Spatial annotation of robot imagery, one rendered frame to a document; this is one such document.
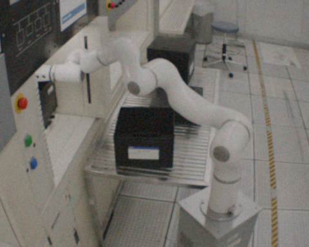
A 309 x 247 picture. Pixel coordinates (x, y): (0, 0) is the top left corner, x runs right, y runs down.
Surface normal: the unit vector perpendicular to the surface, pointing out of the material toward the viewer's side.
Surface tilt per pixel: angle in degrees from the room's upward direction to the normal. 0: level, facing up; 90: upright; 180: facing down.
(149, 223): 0
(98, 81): 90
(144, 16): 90
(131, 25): 90
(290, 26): 90
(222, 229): 0
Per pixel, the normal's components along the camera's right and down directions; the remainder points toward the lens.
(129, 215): 0.00, -0.84
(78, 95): -0.19, 0.53
